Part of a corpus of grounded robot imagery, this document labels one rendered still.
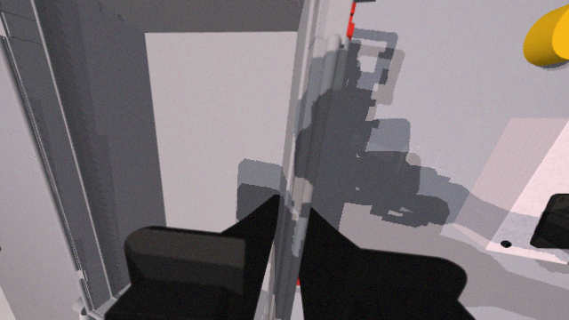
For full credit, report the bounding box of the yellow short cylinder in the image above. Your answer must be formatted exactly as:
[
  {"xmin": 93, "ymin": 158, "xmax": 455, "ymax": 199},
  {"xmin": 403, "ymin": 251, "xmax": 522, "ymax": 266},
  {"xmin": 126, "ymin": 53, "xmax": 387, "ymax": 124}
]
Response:
[{"xmin": 523, "ymin": 4, "xmax": 569, "ymax": 66}]

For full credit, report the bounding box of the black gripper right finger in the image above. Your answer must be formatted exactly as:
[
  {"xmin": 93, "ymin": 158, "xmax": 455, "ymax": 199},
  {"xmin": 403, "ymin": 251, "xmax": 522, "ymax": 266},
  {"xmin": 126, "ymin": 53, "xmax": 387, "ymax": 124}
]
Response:
[{"xmin": 299, "ymin": 207, "xmax": 468, "ymax": 320}]

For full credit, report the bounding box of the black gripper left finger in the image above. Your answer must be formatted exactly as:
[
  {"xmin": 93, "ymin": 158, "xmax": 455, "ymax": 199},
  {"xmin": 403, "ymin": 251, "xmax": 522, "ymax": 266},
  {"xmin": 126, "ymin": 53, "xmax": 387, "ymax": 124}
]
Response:
[{"xmin": 124, "ymin": 195, "xmax": 280, "ymax": 320}]

